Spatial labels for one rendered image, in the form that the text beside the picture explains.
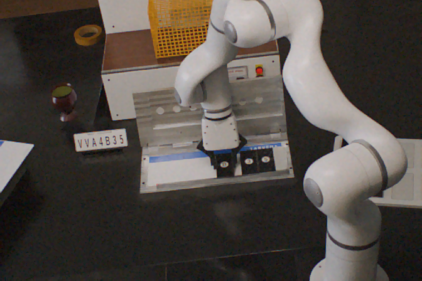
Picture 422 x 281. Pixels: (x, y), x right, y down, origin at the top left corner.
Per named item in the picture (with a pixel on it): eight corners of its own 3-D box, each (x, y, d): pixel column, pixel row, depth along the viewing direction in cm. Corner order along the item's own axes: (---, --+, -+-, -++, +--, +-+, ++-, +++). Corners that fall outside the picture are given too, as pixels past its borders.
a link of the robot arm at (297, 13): (341, 212, 170) (399, 184, 176) (366, 198, 159) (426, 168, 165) (236, 16, 179) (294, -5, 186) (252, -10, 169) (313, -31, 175)
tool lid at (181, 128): (132, 93, 230) (132, 91, 232) (141, 151, 237) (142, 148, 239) (282, 76, 228) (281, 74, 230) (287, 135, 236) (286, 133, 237)
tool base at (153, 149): (141, 199, 226) (139, 190, 223) (143, 152, 242) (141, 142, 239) (294, 182, 224) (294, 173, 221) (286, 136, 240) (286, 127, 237)
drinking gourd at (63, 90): (70, 127, 255) (62, 100, 248) (51, 120, 259) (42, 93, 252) (86, 112, 260) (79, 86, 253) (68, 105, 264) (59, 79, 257)
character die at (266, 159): (259, 174, 225) (259, 171, 224) (256, 152, 232) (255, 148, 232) (275, 172, 225) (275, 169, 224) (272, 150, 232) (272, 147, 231)
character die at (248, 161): (242, 176, 225) (241, 173, 224) (239, 153, 233) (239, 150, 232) (259, 174, 225) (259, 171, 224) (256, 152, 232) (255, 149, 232)
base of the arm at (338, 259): (399, 313, 182) (406, 258, 171) (317, 321, 182) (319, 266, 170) (378, 253, 197) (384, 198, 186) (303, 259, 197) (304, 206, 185)
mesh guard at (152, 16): (156, 58, 243) (147, 12, 232) (157, 23, 258) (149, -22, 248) (229, 49, 242) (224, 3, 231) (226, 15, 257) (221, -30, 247)
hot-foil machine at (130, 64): (112, 123, 254) (87, 23, 230) (119, 53, 286) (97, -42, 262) (345, 97, 251) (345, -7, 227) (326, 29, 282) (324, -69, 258)
